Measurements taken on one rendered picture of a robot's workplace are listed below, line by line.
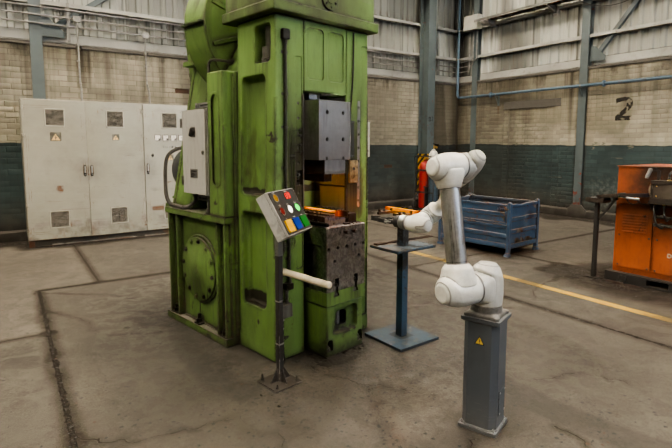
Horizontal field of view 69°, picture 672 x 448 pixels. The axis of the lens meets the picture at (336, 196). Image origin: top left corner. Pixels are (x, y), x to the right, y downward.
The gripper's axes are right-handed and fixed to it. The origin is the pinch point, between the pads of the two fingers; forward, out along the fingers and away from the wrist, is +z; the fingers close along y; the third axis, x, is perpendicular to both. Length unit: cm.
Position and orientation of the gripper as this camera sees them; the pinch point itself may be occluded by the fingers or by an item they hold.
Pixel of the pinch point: (375, 218)
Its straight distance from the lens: 317.5
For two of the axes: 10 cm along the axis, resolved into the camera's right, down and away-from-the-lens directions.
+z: -7.0, -0.8, 7.1
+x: 0.0, -9.9, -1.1
